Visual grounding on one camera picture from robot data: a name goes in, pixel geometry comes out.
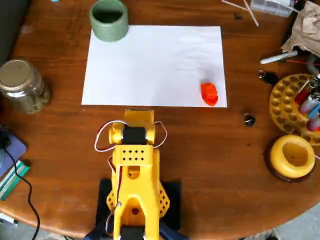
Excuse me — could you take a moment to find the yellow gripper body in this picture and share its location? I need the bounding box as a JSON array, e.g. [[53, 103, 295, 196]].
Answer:
[[124, 109, 155, 126]]

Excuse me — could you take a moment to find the orange plastic object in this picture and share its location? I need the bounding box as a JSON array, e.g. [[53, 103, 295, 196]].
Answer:
[[199, 82, 219, 108]]

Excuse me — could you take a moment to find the green ribbed cup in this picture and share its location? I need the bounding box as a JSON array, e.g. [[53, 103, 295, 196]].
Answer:
[[89, 0, 130, 43]]

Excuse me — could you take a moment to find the white paper sheet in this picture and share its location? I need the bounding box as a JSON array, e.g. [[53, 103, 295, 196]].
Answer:
[[81, 24, 229, 109]]

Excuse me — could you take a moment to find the blue clamp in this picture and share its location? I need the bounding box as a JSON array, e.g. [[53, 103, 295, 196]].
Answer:
[[159, 221, 189, 240], [84, 219, 116, 240]]

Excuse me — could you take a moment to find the glass jar with gold lid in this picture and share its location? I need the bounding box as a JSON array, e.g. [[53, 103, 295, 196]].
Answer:
[[0, 59, 51, 115]]

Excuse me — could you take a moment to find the purple notebook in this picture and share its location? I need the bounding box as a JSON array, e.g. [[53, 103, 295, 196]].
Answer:
[[0, 134, 28, 177]]

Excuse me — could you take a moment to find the black device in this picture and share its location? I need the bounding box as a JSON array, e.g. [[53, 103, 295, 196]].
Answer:
[[0, 124, 13, 149]]

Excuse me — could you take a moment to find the black key fob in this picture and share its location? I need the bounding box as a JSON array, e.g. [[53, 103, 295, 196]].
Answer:
[[262, 71, 280, 87]]

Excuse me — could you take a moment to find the green striped book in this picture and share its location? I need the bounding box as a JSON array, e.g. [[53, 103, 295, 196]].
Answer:
[[0, 159, 31, 202]]

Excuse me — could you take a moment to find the yellow round holder tray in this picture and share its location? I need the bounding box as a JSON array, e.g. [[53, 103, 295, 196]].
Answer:
[[269, 73, 320, 146]]

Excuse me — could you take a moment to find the yellow round bowl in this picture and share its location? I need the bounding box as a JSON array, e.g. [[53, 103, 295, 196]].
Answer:
[[269, 134, 316, 179]]

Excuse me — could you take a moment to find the thin white stick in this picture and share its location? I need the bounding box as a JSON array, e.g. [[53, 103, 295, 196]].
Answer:
[[243, 0, 260, 27], [221, 0, 251, 11]]

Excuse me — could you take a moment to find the white marker pen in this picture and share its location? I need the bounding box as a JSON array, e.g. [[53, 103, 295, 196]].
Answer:
[[259, 49, 300, 65]]

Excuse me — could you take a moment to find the dark grey furniture panel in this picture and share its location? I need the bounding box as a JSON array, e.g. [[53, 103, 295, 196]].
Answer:
[[0, 0, 31, 66]]

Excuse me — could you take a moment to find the silver pink lighter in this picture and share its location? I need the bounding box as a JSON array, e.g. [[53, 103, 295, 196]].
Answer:
[[299, 93, 320, 114]]

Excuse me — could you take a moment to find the clear plastic box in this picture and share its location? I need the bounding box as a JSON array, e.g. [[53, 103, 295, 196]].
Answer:
[[250, 0, 295, 18]]

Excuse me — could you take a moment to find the blue lighter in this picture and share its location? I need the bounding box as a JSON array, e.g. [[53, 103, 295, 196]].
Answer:
[[308, 102, 320, 119]]

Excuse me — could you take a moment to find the grey tape roll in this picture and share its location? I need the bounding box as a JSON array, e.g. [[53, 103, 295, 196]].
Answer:
[[306, 53, 320, 74]]

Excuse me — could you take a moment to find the crumpled brown paper bag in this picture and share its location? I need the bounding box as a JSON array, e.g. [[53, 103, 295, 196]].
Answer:
[[281, 0, 320, 57]]

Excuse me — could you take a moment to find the red white servo cable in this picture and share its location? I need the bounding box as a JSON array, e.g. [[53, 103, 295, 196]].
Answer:
[[94, 121, 126, 153], [152, 121, 169, 149]]

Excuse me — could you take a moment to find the black power cable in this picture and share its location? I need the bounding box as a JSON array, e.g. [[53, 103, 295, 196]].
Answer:
[[4, 147, 41, 240]]

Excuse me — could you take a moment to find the thin red wire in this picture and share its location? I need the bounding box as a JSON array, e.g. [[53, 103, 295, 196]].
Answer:
[[286, 59, 320, 66]]

